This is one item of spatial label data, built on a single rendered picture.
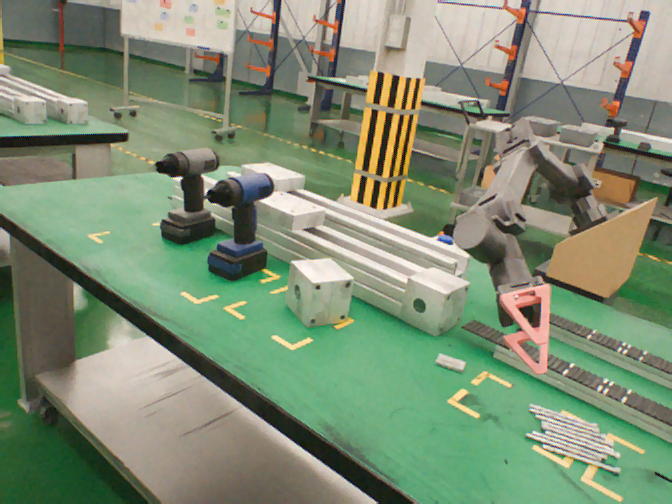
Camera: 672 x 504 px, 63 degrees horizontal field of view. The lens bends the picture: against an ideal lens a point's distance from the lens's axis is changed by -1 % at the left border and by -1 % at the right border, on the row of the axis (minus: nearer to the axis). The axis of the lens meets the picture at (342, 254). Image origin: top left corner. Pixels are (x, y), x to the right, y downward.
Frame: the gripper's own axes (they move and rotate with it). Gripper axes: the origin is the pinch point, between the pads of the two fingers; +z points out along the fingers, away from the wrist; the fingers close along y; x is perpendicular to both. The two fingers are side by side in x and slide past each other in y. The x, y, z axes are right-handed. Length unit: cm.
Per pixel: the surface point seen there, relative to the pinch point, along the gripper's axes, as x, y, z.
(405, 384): 20.4, 12.3, -5.6
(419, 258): 13, 33, -45
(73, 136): 136, 43, -156
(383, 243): 21, 34, -53
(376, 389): 24.8, 9.1, -4.5
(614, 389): -13.2, 24.1, -1.2
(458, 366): 11.1, 19.1, -9.6
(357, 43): 32, 506, -891
